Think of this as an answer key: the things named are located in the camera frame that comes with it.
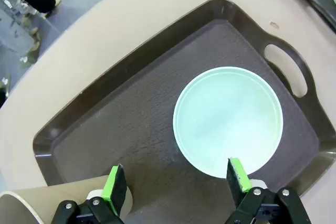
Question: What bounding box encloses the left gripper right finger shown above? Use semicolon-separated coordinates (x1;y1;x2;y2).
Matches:
226;157;313;224

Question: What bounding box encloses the dark brown handled tray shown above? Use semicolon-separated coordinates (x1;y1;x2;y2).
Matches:
278;0;336;34
33;0;336;204

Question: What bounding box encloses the mint green bowl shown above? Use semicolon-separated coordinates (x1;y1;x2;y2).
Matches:
172;66;284;180

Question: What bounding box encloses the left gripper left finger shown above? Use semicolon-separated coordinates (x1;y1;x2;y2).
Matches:
51;163;129;224

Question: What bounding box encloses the tall brown cup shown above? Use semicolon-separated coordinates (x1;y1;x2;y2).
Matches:
0;174;134;224

